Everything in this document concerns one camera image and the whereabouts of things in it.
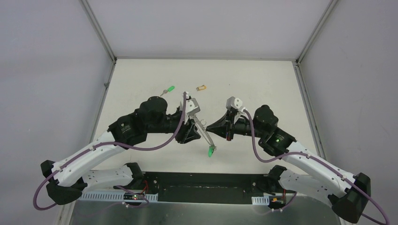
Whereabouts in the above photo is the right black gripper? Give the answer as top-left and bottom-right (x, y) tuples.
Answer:
(206, 110), (266, 142)

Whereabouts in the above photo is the large wire keyring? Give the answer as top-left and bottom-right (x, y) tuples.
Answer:
(192, 116), (216, 151)

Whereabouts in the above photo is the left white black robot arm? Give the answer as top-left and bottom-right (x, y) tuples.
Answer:
(40, 94), (200, 205)

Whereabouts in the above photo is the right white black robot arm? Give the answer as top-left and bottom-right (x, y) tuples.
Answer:
(206, 105), (371, 224)

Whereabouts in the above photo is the yellow key tag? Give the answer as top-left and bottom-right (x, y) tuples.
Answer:
(196, 85), (207, 91)

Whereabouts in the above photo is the green tagged loose key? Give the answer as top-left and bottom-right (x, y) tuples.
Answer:
(160, 86), (175, 97)

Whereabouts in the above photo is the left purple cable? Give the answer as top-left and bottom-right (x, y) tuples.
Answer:
(33, 91), (188, 211)

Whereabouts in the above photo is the purple cable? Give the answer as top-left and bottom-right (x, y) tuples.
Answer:
(33, 91), (188, 211)
(242, 108), (389, 225)

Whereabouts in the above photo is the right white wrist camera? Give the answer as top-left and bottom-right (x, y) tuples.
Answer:
(226, 96), (245, 113)

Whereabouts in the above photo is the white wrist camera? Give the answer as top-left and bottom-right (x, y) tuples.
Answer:
(180, 92), (200, 120)
(226, 96), (245, 113)

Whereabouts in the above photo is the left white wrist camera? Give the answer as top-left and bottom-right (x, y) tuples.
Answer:
(180, 92), (200, 120)

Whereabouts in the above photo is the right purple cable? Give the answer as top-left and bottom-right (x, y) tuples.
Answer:
(242, 108), (389, 225)

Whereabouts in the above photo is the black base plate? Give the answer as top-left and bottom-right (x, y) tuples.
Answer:
(134, 172), (283, 204)

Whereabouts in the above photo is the right white cable duct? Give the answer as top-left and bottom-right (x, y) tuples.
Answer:
(251, 196), (270, 206)

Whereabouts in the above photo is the white cable duct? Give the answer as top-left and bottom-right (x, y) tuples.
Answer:
(78, 191), (145, 203)
(251, 196), (270, 206)

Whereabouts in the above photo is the right aluminium frame post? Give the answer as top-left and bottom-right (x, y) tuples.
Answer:
(292, 0), (355, 225)

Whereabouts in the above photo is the aluminium frame post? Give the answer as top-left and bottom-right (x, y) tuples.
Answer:
(292, 0), (355, 225)
(59, 0), (117, 225)

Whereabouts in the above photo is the left white cable duct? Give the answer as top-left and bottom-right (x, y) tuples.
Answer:
(78, 191), (145, 203)

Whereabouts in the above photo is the left aluminium frame post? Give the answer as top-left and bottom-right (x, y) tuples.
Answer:
(59, 0), (117, 225)

